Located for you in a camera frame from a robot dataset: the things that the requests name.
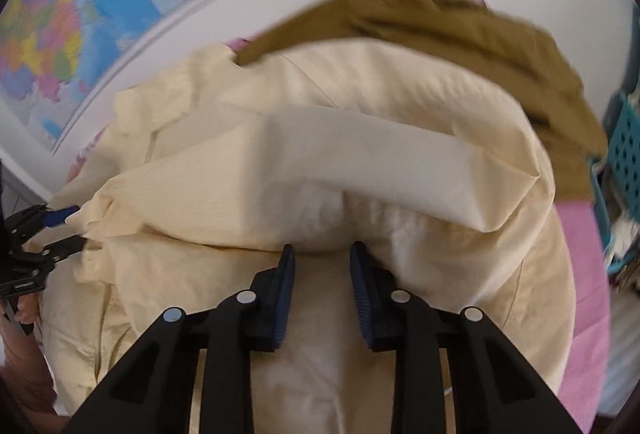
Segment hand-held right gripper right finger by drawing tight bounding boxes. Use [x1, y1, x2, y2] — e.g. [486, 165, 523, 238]
[349, 241, 583, 434]

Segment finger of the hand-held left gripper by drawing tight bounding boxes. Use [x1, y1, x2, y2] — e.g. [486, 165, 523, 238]
[5, 204, 81, 235]
[10, 235, 88, 265]

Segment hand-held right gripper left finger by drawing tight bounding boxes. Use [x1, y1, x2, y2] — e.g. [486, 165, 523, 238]
[65, 244, 297, 434]

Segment cream jacket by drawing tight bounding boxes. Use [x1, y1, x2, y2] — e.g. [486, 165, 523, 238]
[37, 37, 573, 434]

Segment person's left forearm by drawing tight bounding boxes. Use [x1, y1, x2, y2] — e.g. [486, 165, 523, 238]
[0, 314, 63, 420]

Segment person's left hand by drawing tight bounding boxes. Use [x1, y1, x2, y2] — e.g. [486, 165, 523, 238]
[12, 291, 42, 339]

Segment pink floral bedsheet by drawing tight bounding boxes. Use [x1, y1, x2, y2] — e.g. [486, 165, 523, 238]
[65, 37, 613, 434]

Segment olive brown garment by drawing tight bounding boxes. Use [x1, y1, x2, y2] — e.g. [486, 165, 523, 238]
[235, 0, 608, 202]

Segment teal plastic basket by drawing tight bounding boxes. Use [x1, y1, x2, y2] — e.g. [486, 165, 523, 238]
[587, 92, 640, 275]

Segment colourful wall map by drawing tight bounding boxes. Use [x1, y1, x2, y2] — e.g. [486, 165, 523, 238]
[0, 0, 311, 155]

